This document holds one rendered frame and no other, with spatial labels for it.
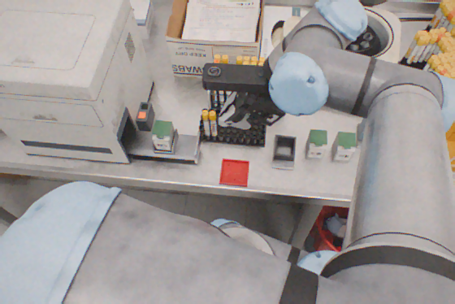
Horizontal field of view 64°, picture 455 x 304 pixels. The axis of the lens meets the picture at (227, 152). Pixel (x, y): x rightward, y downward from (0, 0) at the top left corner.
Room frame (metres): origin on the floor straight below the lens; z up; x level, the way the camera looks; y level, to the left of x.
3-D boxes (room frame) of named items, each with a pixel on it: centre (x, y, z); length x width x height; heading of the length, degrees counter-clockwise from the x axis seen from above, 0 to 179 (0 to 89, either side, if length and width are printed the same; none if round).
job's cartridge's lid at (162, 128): (0.47, 0.15, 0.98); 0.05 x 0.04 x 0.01; 171
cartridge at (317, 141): (0.46, -0.22, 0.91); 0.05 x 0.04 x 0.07; 171
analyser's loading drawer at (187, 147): (0.48, 0.17, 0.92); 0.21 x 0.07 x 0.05; 81
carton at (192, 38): (0.84, 0.01, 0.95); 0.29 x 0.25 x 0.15; 171
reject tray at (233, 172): (0.41, -0.02, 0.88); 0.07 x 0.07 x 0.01; 81
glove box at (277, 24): (0.80, -0.18, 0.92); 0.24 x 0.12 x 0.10; 171
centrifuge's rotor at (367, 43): (0.74, -0.35, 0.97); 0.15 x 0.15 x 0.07
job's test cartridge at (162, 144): (0.47, 0.15, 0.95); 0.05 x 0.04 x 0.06; 171
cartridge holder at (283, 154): (0.45, -0.14, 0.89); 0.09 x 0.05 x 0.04; 169
